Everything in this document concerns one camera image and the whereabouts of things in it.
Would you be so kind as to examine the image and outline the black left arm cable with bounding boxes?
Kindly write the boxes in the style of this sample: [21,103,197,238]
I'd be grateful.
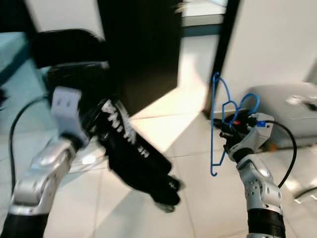
[8,96,55,195]

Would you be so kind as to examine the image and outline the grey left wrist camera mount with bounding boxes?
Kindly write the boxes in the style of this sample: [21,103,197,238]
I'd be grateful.
[52,86,83,145]

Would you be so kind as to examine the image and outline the small white remote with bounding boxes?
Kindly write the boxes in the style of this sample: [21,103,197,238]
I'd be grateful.
[284,94,304,106]

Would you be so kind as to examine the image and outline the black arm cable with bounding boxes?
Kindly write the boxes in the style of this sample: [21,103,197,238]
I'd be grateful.
[253,114,298,190]
[8,96,55,195]

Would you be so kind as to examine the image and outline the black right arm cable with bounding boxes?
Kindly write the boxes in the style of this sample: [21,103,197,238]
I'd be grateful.
[253,114,298,190]

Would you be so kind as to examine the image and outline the black door frame post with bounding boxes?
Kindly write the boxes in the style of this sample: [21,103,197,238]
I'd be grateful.
[202,0,242,119]

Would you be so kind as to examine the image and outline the grey upholstered ottoman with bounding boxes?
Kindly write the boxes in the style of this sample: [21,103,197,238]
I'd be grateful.
[245,83,317,149]

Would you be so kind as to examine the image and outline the black door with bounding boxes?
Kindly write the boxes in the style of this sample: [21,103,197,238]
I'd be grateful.
[97,0,182,109]

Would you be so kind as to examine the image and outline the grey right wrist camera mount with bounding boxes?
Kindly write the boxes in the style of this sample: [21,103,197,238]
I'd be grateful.
[248,113,274,147]

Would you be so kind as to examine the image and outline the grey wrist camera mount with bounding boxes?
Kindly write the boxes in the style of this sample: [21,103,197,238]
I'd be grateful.
[248,113,274,147]
[52,86,83,145]

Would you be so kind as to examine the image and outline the blue plastic hanger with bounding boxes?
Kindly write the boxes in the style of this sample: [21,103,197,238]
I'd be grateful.
[210,72,261,177]

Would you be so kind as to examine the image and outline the black printed shirt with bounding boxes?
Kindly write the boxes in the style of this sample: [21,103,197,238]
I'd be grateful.
[79,96,182,206]

